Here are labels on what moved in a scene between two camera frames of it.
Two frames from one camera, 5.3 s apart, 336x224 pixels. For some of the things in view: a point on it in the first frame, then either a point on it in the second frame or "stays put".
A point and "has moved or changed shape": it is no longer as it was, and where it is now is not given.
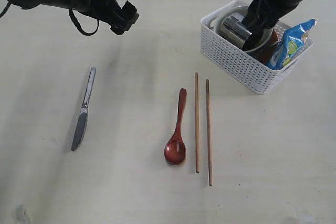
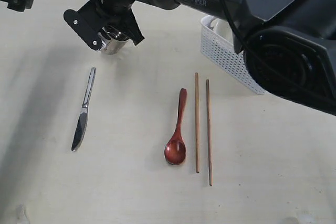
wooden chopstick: [197, 123] stays put
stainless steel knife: [81, 124] stays put
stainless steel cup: [235, 31] has moved or changed shape
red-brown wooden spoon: [175, 151] stays put
